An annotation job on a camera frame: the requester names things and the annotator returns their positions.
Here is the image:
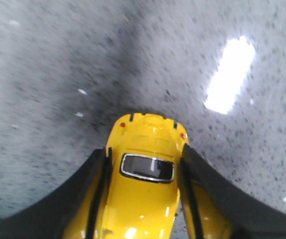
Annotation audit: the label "yellow toy beetle car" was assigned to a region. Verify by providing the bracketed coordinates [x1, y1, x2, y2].
[61, 112, 234, 239]

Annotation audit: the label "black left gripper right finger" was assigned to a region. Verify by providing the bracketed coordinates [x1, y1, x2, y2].
[178, 145, 286, 239]

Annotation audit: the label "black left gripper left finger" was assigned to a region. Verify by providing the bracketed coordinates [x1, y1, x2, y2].
[0, 149, 111, 239]

